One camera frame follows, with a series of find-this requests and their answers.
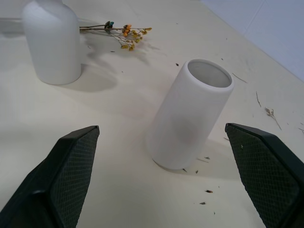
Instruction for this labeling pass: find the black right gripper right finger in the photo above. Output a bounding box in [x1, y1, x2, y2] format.
[224, 123, 304, 228]

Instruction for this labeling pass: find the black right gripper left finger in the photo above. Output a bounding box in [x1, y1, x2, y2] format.
[0, 125, 100, 228]

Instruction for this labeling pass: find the white cylindrical open vase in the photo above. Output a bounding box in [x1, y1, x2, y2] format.
[145, 58, 235, 170]

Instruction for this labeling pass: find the white bottle-shaped vase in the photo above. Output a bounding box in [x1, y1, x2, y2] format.
[20, 0, 82, 86]

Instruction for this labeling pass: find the dried twig fragment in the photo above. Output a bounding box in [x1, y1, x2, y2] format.
[265, 107, 282, 131]

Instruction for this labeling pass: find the dried yellow flower bunch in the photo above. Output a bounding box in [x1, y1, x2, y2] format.
[79, 20, 152, 52]

